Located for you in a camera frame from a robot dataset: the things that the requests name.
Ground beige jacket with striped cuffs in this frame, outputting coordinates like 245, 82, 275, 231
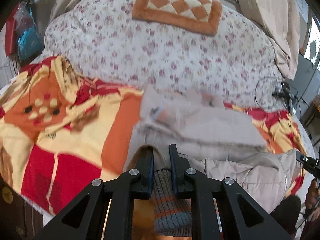
124, 87, 304, 237

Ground right hand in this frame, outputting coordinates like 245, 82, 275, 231
305, 179, 319, 209

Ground black tripod stand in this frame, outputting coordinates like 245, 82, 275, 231
272, 81, 301, 115

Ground orange red cartoon blanket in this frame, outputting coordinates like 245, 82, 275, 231
0, 56, 312, 240

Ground floral white quilt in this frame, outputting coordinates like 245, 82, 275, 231
36, 0, 284, 111

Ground beige curtain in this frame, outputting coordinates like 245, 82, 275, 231
238, 0, 300, 80

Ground blue plastic bag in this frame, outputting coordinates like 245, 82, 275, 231
15, 7, 44, 61

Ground red hanging bag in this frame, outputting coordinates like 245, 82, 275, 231
5, 4, 19, 56

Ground orange checkered cushion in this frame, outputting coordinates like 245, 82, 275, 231
132, 0, 222, 35

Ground black cable loop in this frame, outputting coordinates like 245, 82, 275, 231
254, 76, 286, 110

